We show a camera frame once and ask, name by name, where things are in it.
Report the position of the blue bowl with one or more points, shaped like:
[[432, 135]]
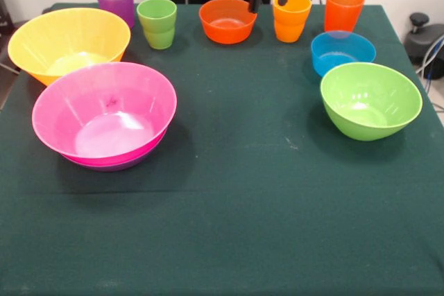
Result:
[[347, 46]]

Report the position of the green bowl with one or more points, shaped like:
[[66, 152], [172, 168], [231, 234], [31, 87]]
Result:
[[364, 95]]

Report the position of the large pink bowl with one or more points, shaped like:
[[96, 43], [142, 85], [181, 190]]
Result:
[[104, 102]]

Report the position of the yellow-orange cup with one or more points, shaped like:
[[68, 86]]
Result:
[[289, 25]]

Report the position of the orange bowl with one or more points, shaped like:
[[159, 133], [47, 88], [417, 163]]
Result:
[[225, 32]]

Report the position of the orange cup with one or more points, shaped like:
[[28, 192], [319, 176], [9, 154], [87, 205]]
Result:
[[343, 11]]

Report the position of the green cup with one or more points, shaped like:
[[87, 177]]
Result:
[[157, 29]]

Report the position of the purple cup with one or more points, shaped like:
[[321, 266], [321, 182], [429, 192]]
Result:
[[114, 1]]

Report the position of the black clamp device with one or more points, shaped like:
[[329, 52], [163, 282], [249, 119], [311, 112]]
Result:
[[419, 41]]

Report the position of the dark green tablecloth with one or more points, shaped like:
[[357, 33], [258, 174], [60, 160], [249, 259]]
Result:
[[243, 206]]

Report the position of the purple bowl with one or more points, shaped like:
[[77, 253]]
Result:
[[114, 168]]

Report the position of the large yellow bowl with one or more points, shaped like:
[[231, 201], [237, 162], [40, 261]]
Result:
[[34, 43]]

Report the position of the dark grey equipment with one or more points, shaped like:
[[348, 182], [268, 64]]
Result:
[[4, 18]]

